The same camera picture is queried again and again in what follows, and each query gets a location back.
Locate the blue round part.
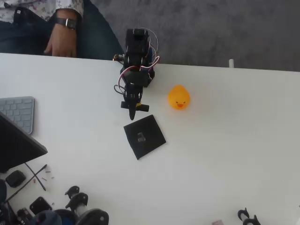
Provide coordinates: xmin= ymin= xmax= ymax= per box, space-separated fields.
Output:
xmin=55 ymin=209 xmax=77 ymax=225

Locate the person's bare hand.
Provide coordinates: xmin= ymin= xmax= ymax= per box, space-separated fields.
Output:
xmin=44 ymin=28 xmax=78 ymax=58

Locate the brass and black plug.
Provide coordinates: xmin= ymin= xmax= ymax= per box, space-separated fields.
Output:
xmin=113 ymin=53 xmax=127 ymax=63

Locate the person in jeans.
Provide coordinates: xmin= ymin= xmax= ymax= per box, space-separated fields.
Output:
xmin=0 ymin=0 xmax=125 ymax=60

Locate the white red wrist cable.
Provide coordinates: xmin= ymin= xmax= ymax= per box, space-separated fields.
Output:
xmin=117 ymin=66 xmax=132 ymax=92

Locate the dark blue round cap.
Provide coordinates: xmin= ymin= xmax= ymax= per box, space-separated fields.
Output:
xmin=30 ymin=210 xmax=63 ymax=225

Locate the black circuit board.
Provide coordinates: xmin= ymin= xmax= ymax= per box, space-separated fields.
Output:
xmin=15 ymin=207 xmax=33 ymax=225

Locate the grey keyboard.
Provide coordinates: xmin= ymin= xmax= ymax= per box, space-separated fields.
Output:
xmin=0 ymin=96 xmax=35 ymax=135

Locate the yellow rubber duck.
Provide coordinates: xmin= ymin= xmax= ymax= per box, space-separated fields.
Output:
xmin=167 ymin=84 xmax=191 ymax=111

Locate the white red elbow cable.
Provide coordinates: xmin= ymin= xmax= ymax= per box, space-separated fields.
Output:
xmin=140 ymin=29 xmax=161 ymax=72

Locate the black square mounting plate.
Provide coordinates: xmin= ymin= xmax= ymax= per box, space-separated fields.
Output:
xmin=29 ymin=196 xmax=53 ymax=215

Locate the thin black stick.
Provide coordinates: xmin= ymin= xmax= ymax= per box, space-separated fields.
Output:
xmin=3 ymin=164 xmax=48 ymax=204
xmin=24 ymin=162 xmax=47 ymax=191

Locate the black clamp with silver rod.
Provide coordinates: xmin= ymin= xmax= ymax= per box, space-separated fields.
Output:
xmin=65 ymin=186 xmax=110 ymax=225

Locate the black square pad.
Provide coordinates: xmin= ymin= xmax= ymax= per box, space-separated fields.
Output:
xmin=123 ymin=114 xmax=166 ymax=161

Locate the white floral shirt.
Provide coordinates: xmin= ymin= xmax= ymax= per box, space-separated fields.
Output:
xmin=0 ymin=0 xmax=84 ymax=24

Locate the black wristwatch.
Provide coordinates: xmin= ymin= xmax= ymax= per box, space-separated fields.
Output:
xmin=55 ymin=17 xmax=77 ymax=30

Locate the small black clamp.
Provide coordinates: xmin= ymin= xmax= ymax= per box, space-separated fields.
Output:
xmin=238 ymin=207 xmax=261 ymax=225

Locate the person's forearm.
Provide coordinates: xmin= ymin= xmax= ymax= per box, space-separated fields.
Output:
xmin=55 ymin=8 xmax=79 ymax=20

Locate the dark round object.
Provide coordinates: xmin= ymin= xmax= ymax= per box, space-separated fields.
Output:
xmin=0 ymin=179 xmax=8 ymax=204

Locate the small black pouch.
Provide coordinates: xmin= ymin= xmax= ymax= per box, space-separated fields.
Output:
xmin=5 ymin=170 xmax=26 ymax=188

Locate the black laptop screen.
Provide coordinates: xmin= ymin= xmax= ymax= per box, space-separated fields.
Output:
xmin=0 ymin=112 xmax=48 ymax=173

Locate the black camera cable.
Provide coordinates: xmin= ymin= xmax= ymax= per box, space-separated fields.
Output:
xmin=113 ymin=83 xmax=126 ymax=95

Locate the black tangled part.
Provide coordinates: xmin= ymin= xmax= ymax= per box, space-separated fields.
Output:
xmin=0 ymin=203 xmax=12 ymax=225

